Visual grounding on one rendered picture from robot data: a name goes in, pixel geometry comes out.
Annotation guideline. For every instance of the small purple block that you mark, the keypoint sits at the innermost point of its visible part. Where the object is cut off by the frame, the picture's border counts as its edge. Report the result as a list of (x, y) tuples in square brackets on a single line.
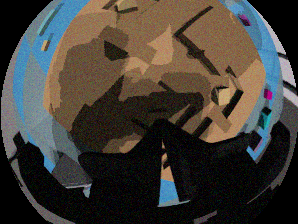
[(245, 20)]

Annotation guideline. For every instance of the magenta rectangular bar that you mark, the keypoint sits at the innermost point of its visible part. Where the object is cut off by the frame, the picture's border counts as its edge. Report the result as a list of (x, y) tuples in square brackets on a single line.
[(268, 94)]

